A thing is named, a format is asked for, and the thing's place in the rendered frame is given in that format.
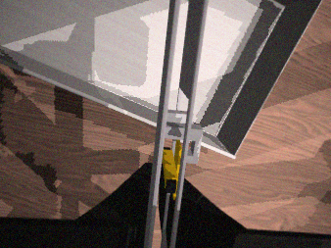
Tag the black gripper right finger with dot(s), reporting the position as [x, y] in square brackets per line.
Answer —
[201, 224]

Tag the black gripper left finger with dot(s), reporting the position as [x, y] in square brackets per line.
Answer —
[117, 222]

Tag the grey metal roasting tin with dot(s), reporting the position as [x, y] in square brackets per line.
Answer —
[112, 52]

